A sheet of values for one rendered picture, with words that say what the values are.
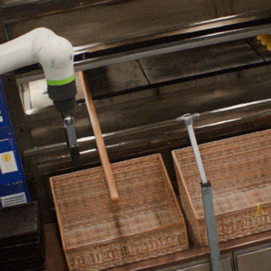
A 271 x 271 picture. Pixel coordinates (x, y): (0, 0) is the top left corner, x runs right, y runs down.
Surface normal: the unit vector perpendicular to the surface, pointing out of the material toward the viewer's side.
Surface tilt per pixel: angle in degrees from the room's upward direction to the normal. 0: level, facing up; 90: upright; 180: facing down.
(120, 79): 0
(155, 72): 0
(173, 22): 70
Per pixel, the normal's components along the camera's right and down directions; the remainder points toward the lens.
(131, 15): 0.13, 0.07
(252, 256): 0.19, 0.43
